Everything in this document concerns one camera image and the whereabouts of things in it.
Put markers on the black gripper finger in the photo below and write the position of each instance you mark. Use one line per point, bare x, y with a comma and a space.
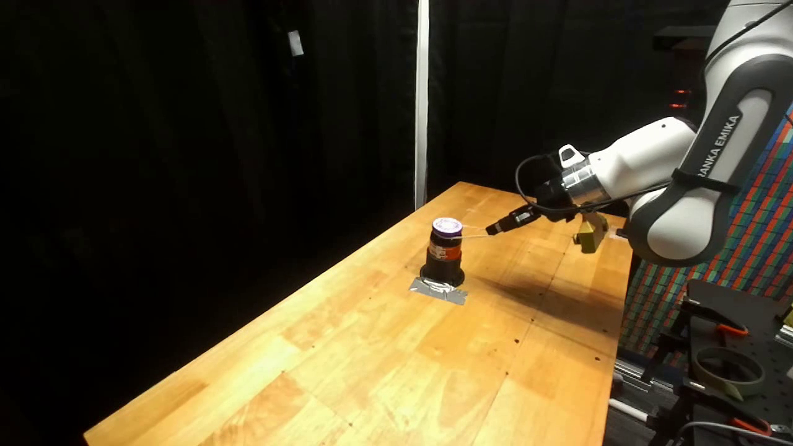
510, 221

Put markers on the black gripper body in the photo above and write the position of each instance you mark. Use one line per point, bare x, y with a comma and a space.
550, 208

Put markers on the dark glass jar white lid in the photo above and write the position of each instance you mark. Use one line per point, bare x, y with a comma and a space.
444, 250

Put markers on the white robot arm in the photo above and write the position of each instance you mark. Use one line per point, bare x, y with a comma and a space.
681, 181

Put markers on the grey tape patch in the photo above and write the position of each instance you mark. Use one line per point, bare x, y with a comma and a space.
440, 290

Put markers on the colourful striped panel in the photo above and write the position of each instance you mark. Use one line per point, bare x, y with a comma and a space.
756, 256

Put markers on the white vertical pole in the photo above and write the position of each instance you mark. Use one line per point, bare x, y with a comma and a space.
421, 103

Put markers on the white tag on curtain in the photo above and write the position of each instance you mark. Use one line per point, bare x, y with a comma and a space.
296, 43

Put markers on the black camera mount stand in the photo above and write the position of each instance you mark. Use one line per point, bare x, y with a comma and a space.
719, 374

